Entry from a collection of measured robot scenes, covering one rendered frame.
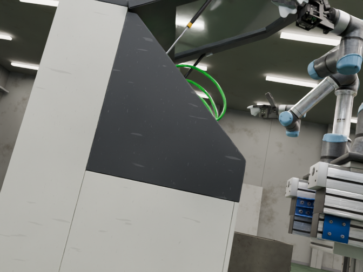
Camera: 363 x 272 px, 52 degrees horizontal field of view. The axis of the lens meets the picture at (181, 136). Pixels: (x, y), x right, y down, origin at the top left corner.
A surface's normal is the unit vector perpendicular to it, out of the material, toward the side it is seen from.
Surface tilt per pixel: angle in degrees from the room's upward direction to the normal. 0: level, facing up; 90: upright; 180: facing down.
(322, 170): 90
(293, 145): 90
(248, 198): 75
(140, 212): 90
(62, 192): 90
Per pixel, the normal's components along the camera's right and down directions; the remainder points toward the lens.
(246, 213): -0.04, -0.47
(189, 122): 0.04, -0.20
